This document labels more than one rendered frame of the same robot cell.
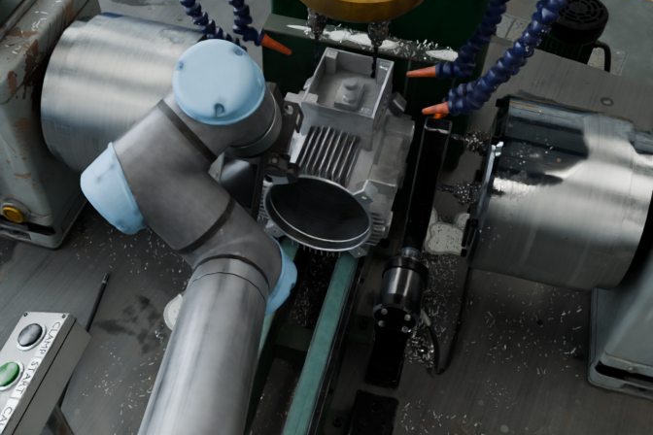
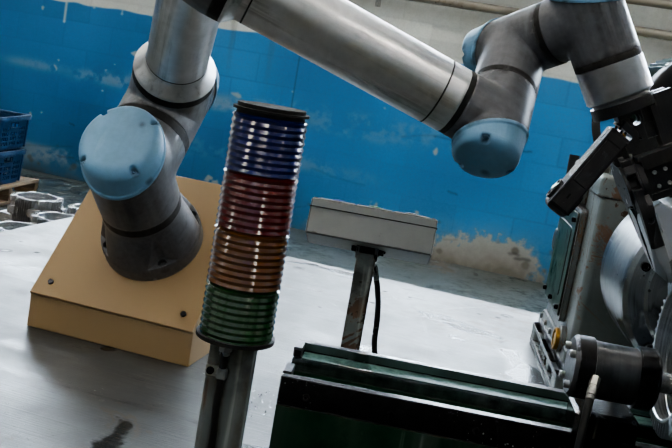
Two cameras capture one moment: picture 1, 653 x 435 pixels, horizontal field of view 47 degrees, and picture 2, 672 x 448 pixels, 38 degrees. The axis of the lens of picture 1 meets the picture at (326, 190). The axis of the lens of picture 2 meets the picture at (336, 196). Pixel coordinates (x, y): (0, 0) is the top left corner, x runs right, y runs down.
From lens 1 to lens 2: 1.12 m
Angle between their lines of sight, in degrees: 78
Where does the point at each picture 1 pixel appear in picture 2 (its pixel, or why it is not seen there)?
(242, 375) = (365, 26)
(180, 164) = (517, 23)
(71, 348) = (412, 235)
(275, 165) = (620, 162)
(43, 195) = (578, 323)
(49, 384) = (376, 226)
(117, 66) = not seen: outside the picture
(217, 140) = (547, 17)
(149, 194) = (488, 34)
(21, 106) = (615, 218)
